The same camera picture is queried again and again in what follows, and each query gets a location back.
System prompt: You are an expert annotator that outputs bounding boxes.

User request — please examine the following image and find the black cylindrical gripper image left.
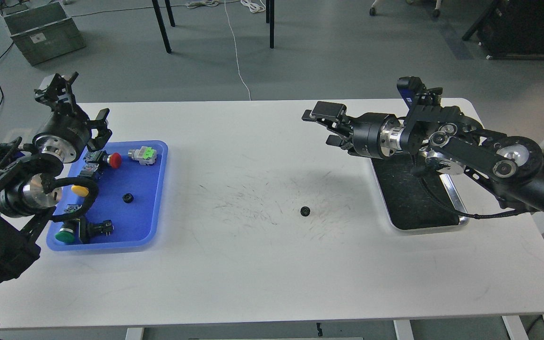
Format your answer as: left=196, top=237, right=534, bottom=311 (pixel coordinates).
left=33, top=72, right=113, bottom=163

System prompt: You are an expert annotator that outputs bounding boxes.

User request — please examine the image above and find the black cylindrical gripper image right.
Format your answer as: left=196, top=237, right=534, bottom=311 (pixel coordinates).
left=301, top=101, right=404, bottom=158

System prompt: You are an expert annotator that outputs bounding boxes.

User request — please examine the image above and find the blue plastic tray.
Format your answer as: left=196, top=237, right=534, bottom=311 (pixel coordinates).
left=46, top=140, right=168, bottom=252

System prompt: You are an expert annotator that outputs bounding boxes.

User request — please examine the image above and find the silver metal tray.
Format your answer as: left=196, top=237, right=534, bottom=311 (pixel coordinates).
left=371, top=154, right=470, bottom=234

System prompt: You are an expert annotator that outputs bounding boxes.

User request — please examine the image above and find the green grey connector block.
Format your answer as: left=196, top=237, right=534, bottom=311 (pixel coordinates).
left=127, top=146, right=158, bottom=166

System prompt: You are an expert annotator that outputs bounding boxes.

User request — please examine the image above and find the grey plastic crate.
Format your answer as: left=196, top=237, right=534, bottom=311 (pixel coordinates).
left=3, top=2, right=86, bottom=65

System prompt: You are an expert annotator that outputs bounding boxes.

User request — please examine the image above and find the black table leg left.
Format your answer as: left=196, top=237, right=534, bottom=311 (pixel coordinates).
left=151, top=0, right=176, bottom=54

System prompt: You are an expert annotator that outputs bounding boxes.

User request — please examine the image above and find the black table leg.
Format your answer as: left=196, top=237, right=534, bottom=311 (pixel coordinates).
left=265, top=0, right=275, bottom=49
left=151, top=0, right=176, bottom=54

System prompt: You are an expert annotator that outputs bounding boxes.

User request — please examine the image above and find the black table leg right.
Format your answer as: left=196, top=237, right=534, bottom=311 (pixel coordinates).
left=265, top=0, right=275, bottom=49

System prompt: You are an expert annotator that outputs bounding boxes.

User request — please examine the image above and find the black equipment case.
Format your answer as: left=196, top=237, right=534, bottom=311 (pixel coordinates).
left=461, top=0, right=544, bottom=60

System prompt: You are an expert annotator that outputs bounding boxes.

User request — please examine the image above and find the yellow push button switch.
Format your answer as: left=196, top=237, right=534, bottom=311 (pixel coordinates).
left=71, top=163, right=103, bottom=197

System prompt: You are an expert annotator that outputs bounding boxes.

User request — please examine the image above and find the red push button switch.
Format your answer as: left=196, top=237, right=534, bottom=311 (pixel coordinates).
left=83, top=150, right=122, bottom=169

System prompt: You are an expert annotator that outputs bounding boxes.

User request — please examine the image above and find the green push button switch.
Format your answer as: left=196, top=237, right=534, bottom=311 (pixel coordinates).
left=54, top=204, right=82, bottom=245

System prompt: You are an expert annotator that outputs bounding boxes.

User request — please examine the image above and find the white cable on floor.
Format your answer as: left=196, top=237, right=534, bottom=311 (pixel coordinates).
left=187, top=0, right=267, bottom=101

